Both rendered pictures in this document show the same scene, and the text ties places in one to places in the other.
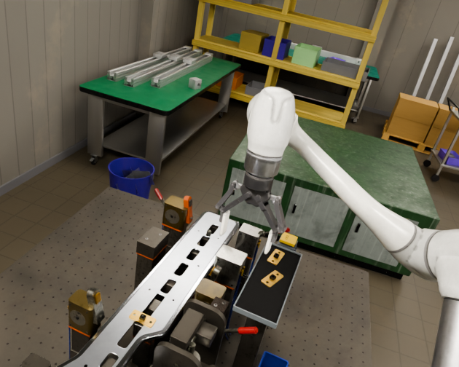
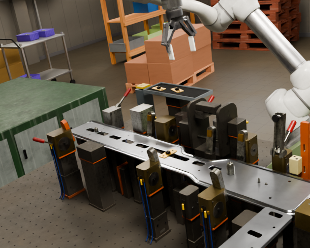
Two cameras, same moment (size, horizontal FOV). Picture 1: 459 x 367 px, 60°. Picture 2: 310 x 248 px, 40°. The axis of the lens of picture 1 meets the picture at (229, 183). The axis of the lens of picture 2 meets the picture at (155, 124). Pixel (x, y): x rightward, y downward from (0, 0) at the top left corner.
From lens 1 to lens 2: 164 cm
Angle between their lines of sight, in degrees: 51
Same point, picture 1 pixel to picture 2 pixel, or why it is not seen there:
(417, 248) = (220, 13)
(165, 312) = (166, 146)
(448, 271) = (241, 6)
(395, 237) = (214, 13)
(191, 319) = (204, 103)
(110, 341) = (182, 163)
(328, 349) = not seen: hidden behind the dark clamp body
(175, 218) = (68, 142)
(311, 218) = (41, 151)
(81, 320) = (156, 177)
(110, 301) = (98, 223)
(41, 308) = not seen: outside the picture
